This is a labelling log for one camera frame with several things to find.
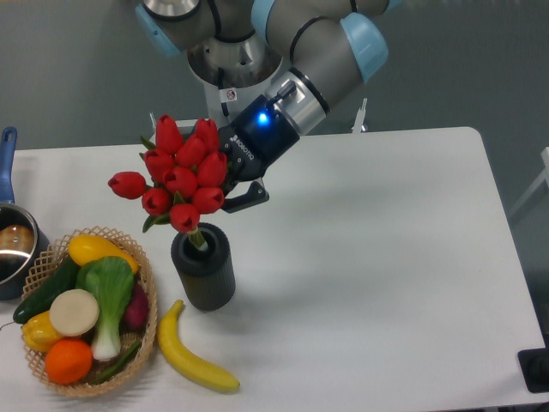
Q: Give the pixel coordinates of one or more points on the dark green cucumber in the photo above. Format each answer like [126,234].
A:
[61,280]

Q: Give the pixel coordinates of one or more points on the black device at table edge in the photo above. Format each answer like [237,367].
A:
[534,365]

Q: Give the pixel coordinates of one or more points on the purple sweet potato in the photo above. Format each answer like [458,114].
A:
[136,313]

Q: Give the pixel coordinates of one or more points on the yellow squash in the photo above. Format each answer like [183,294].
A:
[86,248]

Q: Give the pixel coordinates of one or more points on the yellow bell pepper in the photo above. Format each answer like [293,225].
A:
[39,334]

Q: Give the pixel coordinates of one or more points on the woven wicker basket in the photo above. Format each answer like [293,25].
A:
[139,341]

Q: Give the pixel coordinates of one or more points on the green bok choy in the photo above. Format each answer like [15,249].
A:
[110,281]

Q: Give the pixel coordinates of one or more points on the round beige bun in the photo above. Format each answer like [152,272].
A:
[74,312]

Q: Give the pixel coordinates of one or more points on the blue handled saucepan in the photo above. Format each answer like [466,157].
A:
[21,238]

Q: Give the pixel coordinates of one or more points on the orange fruit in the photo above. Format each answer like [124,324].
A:
[68,361]

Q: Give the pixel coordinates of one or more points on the red tulip bouquet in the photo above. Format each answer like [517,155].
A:
[187,174]

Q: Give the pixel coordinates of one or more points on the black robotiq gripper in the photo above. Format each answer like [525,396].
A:
[252,142]

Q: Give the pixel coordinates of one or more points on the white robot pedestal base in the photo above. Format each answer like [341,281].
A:
[225,104]

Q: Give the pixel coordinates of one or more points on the white frame at right edge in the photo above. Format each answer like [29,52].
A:
[535,191]

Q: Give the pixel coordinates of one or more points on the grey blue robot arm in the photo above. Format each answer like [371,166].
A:
[271,70]

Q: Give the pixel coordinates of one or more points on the green bean pod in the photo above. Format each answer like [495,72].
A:
[118,365]

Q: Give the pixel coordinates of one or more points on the yellow banana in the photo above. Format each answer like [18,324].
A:
[185,362]

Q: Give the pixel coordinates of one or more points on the dark grey ribbed vase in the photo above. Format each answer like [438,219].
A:
[207,276]

